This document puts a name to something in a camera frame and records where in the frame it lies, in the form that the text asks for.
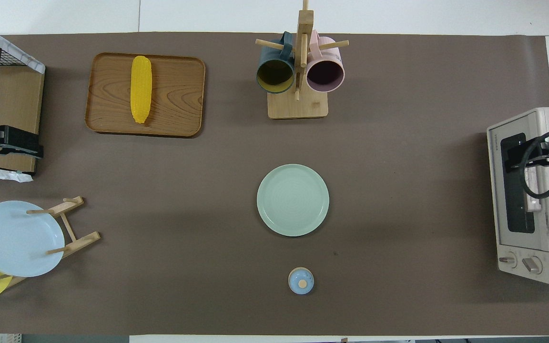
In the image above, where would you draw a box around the brown table mat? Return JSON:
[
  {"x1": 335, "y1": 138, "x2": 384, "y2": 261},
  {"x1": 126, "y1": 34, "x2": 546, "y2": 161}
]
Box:
[{"x1": 0, "y1": 32, "x2": 549, "y2": 335}]

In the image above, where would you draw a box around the glass oven door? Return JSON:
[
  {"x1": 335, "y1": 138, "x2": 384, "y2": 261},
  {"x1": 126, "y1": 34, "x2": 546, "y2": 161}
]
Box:
[{"x1": 487, "y1": 111, "x2": 549, "y2": 253}]

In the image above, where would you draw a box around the brown wooden tray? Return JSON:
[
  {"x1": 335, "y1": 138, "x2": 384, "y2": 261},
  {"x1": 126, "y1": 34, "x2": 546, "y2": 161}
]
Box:
[{"x1": 85, "y1": 52, "x2": 206, "y2": 138}]

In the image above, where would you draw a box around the wooden mug tree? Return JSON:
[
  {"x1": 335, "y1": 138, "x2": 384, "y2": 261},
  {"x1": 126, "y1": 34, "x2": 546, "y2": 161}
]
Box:
[{"x1": 255, "y1": 0, "x2": 350, "y2": 120}]

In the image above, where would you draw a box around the dark teal mug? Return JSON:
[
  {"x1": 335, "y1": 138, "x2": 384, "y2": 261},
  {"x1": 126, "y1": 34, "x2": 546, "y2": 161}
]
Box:
[{"x1": 255, "y1": 31, "x2": 296, "y2": 94}]

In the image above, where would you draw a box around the black wire basket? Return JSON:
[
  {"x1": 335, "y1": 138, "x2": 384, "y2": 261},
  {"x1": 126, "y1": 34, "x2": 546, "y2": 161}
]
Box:
[{"x1": 0, "y1": 28, "x2": 32, "y2": 68}]

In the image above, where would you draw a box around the light blue plate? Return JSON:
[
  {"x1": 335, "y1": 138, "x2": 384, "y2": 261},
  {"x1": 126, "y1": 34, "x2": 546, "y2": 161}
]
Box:
[{"x1": 0, "y1": 201, "x2": 65, "y2": 278}]

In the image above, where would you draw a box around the pale green plate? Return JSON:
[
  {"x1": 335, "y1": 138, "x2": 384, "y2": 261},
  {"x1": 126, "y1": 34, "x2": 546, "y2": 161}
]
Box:
[{"x1": 256, "y1": 164, "x2": 330, "y2": 237}]

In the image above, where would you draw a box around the blue call bell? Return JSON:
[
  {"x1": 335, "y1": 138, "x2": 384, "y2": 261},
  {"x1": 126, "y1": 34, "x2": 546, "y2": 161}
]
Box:
[{"x1": 288, "y1": 267, "x2": 315, "y2": 295}]

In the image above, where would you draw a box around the wooden plate rack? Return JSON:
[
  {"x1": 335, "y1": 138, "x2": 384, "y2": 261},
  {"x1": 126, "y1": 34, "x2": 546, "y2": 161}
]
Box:
[{"x1": 0, "y1": 196, "x2": 101, "y2": 289}]

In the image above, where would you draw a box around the white checkered cloth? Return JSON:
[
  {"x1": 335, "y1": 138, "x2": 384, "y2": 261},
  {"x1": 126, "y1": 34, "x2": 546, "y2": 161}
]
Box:
[{"x1": 0, "y1": 18, "x2": 46, "y2": 183}]

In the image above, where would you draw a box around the pink mug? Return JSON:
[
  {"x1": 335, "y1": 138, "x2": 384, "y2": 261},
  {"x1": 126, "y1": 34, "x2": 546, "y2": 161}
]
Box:
[{"x1": 306, "y1": 30, "x2": 346, "y2": 93}]

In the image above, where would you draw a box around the yellow corn cob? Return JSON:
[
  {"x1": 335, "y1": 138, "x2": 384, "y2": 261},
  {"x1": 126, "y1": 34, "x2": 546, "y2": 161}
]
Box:
[{"x1": 131, "y1": 55, "x2": 153, "y2": 124}]

